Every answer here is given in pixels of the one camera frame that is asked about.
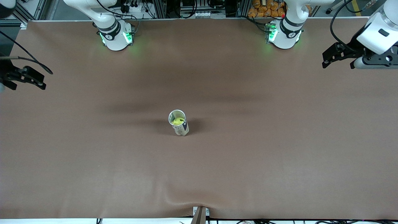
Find clear tennis ball can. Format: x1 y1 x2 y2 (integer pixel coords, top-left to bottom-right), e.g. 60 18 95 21
168 109 189 136

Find yellow floor tape strip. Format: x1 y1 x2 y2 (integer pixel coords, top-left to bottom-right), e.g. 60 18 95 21
351 0 363 16

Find grey chair leg with castor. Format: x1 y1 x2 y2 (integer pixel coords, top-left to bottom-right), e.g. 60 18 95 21
325 0 345 14

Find orange packaged items pile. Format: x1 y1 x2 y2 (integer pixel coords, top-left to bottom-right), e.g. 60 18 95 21
247 0 288 18

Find white power strip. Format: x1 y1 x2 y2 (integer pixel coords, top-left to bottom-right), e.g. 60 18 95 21
120 2 143 13

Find metal equipment rack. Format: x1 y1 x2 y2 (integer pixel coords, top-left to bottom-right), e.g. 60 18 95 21
179 0 229 18

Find brown table mat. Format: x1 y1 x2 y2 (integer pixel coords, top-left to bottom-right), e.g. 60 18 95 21
0 17 398 220

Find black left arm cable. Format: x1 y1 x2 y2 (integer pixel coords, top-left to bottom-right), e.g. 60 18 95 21
330 0 383 53

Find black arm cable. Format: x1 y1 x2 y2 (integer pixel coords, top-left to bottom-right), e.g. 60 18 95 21
0 30 53 75
330 0 383 53

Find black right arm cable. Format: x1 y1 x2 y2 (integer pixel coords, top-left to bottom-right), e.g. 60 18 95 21
0 30 53 75

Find aluminium frame upright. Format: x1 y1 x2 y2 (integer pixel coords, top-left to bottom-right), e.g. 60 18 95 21
152 0 168 19
235 0 251 17

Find camera post with metal bracket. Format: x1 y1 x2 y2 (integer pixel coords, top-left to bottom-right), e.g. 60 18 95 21
191 206 211 224

